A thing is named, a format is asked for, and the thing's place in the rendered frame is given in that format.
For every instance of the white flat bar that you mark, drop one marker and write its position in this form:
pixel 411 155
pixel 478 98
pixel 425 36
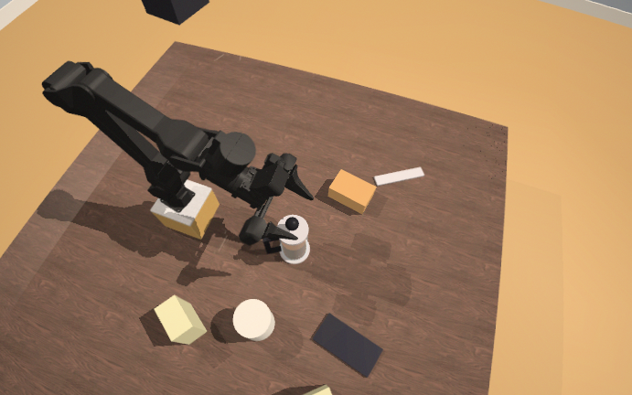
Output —
pixel 399 176

